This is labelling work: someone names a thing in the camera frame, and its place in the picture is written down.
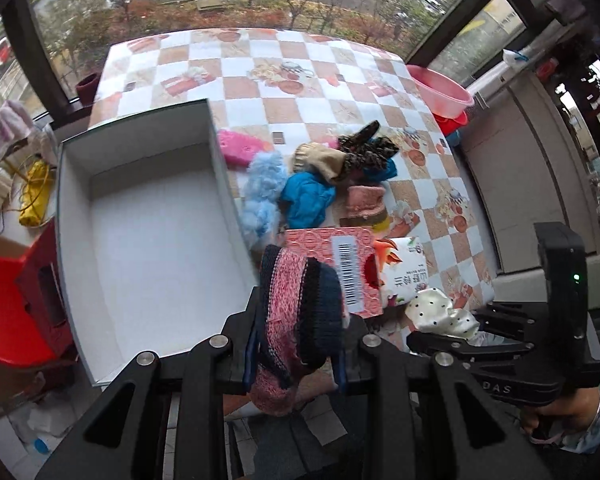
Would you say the pink towel on rack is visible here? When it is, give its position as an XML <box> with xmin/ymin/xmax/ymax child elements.
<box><xmin>0</xmin><ymin>100</ymin><xmax>35</xmax><ymax>162</ymax></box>

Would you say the red patterned tissue box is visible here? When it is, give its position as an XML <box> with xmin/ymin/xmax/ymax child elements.
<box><xmin>285</xmin><ymin>226</ymin><xmax>382</xmax><ymax>318</ymax></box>

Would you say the red plastic basin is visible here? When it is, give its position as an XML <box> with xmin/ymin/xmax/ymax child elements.
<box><xmin>434</xmin><ymin>110</ymin><xmax>468</xmax><ymax>136</ymax></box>

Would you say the pink fuzzy sock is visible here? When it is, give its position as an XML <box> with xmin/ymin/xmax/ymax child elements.
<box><xmin>340</xmin><ymin>185</ymin><xmax>388</xmax><ymax>226</ymax></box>

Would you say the light blue fluffy duster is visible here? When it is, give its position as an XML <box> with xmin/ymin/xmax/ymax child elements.
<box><xmin>239</xmin><ymin>151</ymin><xmax>288</xmax><ymax>249</ymax></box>

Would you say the red plastic chair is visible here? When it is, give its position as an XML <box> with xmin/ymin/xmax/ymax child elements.
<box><xmin>0</xmin><ymin>222</ymin><xmax>76</xmax><ymax>370</ymax></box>

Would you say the leopard print fabric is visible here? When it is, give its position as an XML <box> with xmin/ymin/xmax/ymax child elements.
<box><xmin>337</xmin><ymin>120</ymin><xmax>399</xmax><ymax>178</ymax></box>

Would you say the beige knitted glove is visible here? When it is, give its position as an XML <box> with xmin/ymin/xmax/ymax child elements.
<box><xmin>291</xmin><ymin>142</ymin><xmax>346</xmax><ymax>183</ymax></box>

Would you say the yellow bag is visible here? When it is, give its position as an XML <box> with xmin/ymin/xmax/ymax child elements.
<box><xmin>19</xmin><ymin>159</ymin><xmax>55</xmax><ymax>228</ymax></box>

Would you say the white orange tissue pack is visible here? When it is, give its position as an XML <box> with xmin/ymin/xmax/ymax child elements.
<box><xmin>374</xmin><ymin>236</ymin><xmax>428</xmax><ymax>309</ymax></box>

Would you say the dark red slipper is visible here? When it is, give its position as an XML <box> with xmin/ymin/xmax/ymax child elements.
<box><xmin>76</xmin><ymin>72</ymin><xmax>100</xmax><ymax>107</ymax></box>

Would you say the white polka dot cloth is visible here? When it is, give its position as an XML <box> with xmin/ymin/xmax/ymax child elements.
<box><xmin>405</xmin><ymin>288</ymin><xmax>479</xmax><ymax>340</ymax></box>

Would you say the grey white cardboard box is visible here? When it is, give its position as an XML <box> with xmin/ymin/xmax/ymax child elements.
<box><xmin>55</xmin><ymin>100</ymin><xmax>257</xmax><ymax>386</ymax></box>

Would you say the pink foam sponge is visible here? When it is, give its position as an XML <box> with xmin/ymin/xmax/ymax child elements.
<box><xmin>216</xmin><ymin>129</ymin><xmax>273</xmax><ymax>168</ymax></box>

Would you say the pink plastic basin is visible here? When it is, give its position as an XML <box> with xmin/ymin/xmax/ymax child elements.
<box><xmin>406</xmin><ymin>65</ymin><xmax>475</xmax><ymax>119</ymax></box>

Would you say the person's right hand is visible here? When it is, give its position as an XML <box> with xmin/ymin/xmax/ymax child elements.
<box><xmin>520</xmin><ymin>388</ymin><xmax>600</xmax><ymax>454</ymax></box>

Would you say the checkered patterned tablecloth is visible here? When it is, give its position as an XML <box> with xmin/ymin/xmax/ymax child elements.
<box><xmin>91</xmin><ymin>28</ymin><xmax>494</xmax><ymax>315</ymax></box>

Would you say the pink navy knitted sock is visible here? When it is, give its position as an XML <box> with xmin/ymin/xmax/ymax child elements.
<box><xmin>249</xmin><ymin>245</ymin><xmax>343</xmax><ymax>416</ymax></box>

